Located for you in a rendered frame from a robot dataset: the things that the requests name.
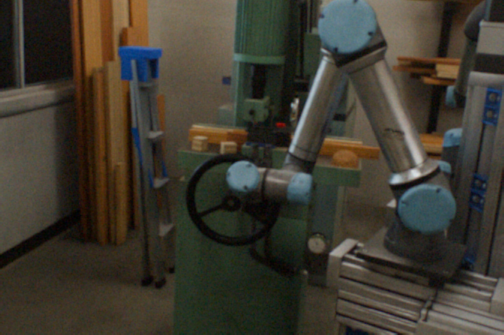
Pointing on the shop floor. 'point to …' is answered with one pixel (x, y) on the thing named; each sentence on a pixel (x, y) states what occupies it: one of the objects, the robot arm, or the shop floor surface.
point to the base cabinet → (238, 277)
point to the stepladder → (149, 107)
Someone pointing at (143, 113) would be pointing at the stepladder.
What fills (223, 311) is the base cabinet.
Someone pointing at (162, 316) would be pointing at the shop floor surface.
